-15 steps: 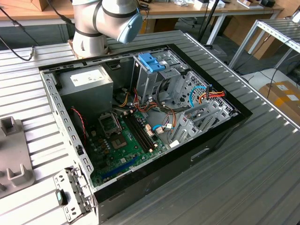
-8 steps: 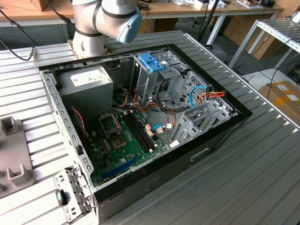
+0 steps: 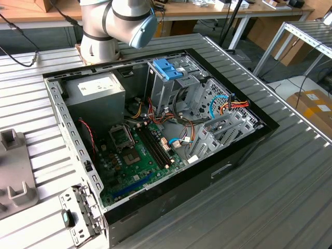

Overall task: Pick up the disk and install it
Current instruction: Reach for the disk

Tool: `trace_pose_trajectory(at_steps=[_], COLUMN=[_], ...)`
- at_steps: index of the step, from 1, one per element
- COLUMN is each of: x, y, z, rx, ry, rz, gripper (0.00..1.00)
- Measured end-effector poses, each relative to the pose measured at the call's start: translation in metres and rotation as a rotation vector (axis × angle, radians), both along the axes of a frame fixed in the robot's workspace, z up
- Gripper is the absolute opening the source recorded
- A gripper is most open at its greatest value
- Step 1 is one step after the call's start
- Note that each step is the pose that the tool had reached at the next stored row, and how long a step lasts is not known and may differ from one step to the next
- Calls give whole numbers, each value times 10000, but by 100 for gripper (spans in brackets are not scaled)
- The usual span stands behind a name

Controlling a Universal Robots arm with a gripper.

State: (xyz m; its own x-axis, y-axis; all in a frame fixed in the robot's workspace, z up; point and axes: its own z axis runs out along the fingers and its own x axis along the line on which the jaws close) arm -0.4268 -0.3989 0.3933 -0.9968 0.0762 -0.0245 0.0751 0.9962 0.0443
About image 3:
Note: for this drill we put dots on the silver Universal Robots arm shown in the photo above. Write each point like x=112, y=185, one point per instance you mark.
x=96, y=26

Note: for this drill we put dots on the white power supply label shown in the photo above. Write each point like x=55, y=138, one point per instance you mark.
x=97, y=85

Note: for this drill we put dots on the grey parts rack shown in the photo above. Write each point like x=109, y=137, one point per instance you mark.
x=15, y=168

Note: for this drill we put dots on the aluminium frame table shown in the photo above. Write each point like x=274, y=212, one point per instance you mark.
x=308, y=29

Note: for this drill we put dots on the plastic latch tab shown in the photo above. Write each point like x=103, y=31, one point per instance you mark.
x=65, y=218

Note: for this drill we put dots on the blue expansion slot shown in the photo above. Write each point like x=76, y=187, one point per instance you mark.
x=133, y=184

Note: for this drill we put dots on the square chipset chip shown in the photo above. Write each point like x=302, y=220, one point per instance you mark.
x=136, y=178

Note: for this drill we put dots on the CPU socket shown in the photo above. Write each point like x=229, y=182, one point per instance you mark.
x=131, y=158

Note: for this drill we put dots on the metal optical drive cage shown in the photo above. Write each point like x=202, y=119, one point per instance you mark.
x=159, y=93

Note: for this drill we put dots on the metal card retention bracket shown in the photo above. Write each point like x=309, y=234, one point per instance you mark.
x=85, y=207

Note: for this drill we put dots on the cardboard box with yellow tape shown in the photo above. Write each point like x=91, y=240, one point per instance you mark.
x=298, y=99

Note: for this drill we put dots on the long wooden desk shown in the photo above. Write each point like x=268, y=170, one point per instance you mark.
x=259, y=11

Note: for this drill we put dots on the black stand pole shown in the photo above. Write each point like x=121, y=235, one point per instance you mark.
x=232, y=20

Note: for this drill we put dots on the black case fan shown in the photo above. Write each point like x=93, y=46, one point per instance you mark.
x=85, y=141

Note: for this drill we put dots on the grey power supply unit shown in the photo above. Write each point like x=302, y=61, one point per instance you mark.
x=98, y=109

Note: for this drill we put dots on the green motherboard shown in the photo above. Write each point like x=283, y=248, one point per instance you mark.
x=153, y=172

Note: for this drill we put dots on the wooden box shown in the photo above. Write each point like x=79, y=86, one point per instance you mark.
x=45, y=5

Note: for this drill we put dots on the metal disk bay cage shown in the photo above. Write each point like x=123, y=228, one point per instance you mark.
x=230, y=132

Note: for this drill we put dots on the large brown cardboard sheet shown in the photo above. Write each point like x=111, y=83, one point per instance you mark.
x=262, y=31

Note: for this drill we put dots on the blue plastic drive latch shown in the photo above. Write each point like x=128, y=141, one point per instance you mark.
x=166, y=68

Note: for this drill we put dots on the black open PC case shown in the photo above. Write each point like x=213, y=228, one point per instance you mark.
x=181, y=186

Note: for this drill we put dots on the square brown base plate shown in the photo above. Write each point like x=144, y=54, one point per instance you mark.
x=78, y=49

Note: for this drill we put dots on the black RAM slot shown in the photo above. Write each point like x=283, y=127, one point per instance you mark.
x=152, y=146
x=158, y=144
x=155, y=145

